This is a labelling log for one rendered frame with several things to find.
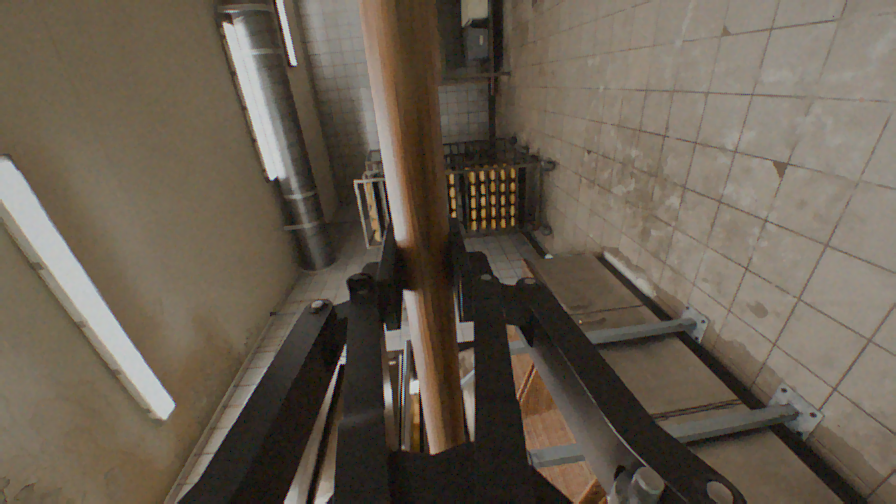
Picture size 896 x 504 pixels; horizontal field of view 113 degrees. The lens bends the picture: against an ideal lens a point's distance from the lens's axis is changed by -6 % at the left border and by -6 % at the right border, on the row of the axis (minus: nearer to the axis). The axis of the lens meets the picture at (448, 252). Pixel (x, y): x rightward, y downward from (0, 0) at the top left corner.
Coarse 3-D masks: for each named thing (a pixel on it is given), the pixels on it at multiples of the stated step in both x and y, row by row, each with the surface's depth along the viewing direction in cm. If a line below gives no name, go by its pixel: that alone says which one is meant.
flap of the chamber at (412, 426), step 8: (408, 344) 210; (408, 352) 204; (408, 360) 198; (408, 368) 192; (408, 376) 187; (416, 376) 204; (408, 384) 182; (416, 384) 199; (408, 392) 177; (408, 400) 172; (416, 400) 188; (408, 408) 168; (416, 408) 183; (408, 416) 164; (416, 416) 178; (408, 424) 160; (416, 424) 173; (408, 432) 156; (416, 432) 169; (408, 440) 152; (416, 440) 165; (408, 448) 149; (416, 448) 161
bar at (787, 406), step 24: (696, 312) 144; (600, 336) 142; (624, 336) 143; (696, 336) 145; (768, 408) 105; (792, 408) 104; (672, 432) 101; (696, 432) 100; (720, 432) 101; (528, 456) 100; (552, 456) 98; (576, 456) 98
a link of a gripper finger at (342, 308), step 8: (368, 264) 18; (376, 264) 17; (368, 272) 17; (376, 272) 17; (376, 288) 15; (336, 304) 14; (344, 304) 14; (336, 312) 14; (344, 312) 14; (336, 320) 13; (344, 320) 14; (328, 328) 13; (336, 328) 14; (344, 328) 14; (328, 336) 14; (336, 336) 14; (344, 336) 14; (320, 344) 14; (328, 344) 14; (336, 344) 14; (344, 344) 14
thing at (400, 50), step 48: (384, 0) 12; (384, 48) 12; (432, 48) 13; (384, 96) 13; (432, 96) 14; (384, 144) 15; (432, 144) 15; (432, 192) 15; (432, 240) 16; (432, 288) 18; (432, 336) 19; (432, 384) 21; (432, 432) 24
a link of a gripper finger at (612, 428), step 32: (544, 288) 14; (544, 320) 12; (544, 352) 12; (576, 352) 10; (576, 384) 10; (608, 384) 9; (576, 416) 10; (608, 416) 8; (640, 416) 8; (608, 448) 8; (640, 448) 7; (672, 448) 7; (608, 480) 9; (672, 480) 7; (704, 480) 7
